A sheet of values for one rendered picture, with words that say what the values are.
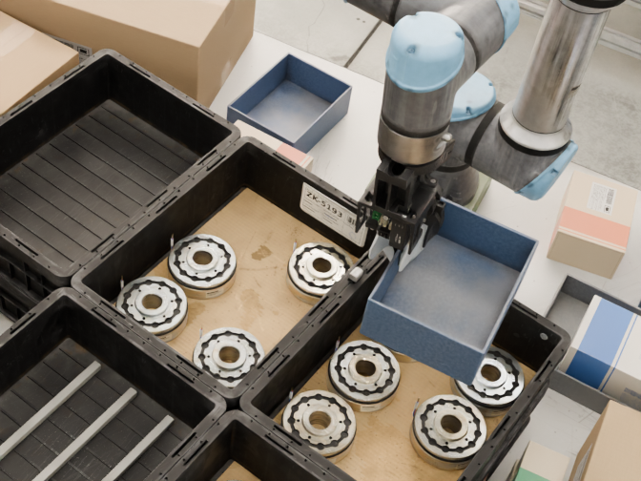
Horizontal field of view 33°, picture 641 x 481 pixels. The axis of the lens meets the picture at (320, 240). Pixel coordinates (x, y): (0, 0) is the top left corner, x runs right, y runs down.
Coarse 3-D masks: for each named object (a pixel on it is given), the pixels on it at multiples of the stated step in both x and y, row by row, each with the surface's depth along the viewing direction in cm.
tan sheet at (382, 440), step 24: (360, 336) 162; (312, 384) 156; (408, 384) 158; (432, 384) 158; (384, 408) 155; (408, 408) 155; (360, 432) 152; (384, 432) 152; (408, 432) 153; (360, 456) 149; (384, 456) 150; (408, 456) 150; (360, 480) 147; (384, 480) 147; (408, 480) 148; (432, 480) 148; (456, 480) 149
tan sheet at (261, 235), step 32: (224, 224) 173; (256, 224) 174; (288, 224) 175; (256, 256) 170; (288, 256) 170; (352, 256) 172; (256, 288) 166; (288, 288) 166; (192, 320) 161; (224, 320) 161; (256, 320) 162; (288, 320) 163; (192, 352) 157
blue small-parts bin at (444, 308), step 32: (448, 224) 142; (480, 224) 140; (448, 256) 143; (480, 256) 143; (512, 256) 141; (384, 288) 135; (416, 288) 138; (448, 288) 139; (480, 288) 140; (512, 288) 140; (384, 320) 129; (416, 320) 127; (448, 320) 136; (480, 320) 136; (416, 352) 131; (448, 352) 128; (480, 352) 125
